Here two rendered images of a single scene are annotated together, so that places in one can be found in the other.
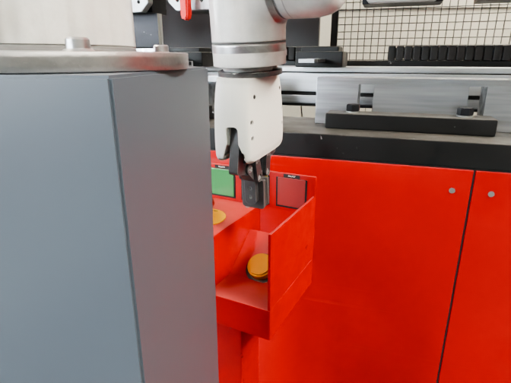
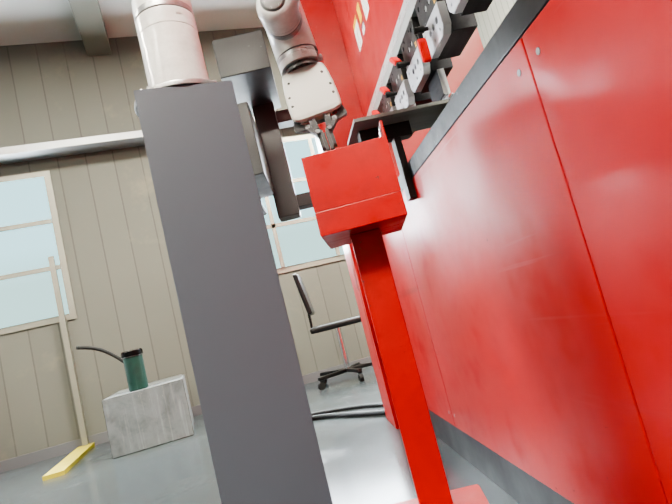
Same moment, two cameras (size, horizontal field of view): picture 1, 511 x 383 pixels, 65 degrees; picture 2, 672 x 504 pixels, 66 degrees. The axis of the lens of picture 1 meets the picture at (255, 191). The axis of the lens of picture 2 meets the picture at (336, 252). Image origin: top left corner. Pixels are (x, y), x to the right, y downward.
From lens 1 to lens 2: 99 cm
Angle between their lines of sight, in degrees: 69
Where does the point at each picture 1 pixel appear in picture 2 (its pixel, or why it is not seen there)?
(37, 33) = not seen: hidden behind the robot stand
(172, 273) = (180, 151)
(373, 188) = (488, 114)
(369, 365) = (565, 343)
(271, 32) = (283, 46)
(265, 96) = (299, 80)
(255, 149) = (297, 112)
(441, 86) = not seen: outside the picture
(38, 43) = not seen: hidden behind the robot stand
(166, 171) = (174, 116)
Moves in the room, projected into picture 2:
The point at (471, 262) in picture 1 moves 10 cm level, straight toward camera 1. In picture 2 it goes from (563, 146) to (488, 167)
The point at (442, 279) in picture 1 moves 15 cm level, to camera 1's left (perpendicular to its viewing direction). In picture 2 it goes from (557, 184) to (488, 214)
